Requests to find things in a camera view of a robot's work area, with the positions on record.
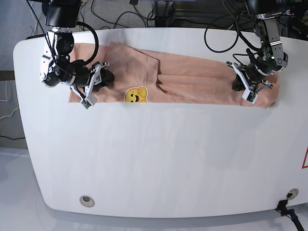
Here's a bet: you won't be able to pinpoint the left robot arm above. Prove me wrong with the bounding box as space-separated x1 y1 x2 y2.
222 0 288 103

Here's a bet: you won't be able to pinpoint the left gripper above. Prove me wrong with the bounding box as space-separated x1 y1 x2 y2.
226 54 274 94

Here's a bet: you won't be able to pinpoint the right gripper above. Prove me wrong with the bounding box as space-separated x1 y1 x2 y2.
70 61 115 100

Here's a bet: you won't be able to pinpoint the white cable on floor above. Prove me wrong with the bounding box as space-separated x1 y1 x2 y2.
0 80 20 120

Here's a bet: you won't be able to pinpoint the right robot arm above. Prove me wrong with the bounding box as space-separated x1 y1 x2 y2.
39 0 115 108

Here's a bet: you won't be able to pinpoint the black clamp with cable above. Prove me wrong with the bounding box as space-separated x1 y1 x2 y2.
275 200 304 231

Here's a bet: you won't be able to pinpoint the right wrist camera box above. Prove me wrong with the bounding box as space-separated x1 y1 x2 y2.
80 94 97 109

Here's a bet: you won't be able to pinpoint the tangled black floor cables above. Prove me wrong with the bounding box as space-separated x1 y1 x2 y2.
79 0 157 31

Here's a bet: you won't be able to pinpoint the round grey table grommet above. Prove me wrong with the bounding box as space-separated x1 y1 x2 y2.
79 195 95 208

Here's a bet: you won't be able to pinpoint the black metal frame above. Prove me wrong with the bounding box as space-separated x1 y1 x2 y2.
152 0 232 29

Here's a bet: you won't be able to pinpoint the peach T-shirt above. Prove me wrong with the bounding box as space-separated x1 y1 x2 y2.
67 40 280 109

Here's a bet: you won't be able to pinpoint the round silver table grommet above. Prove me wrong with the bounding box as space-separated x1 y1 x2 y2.
286 189 299 200

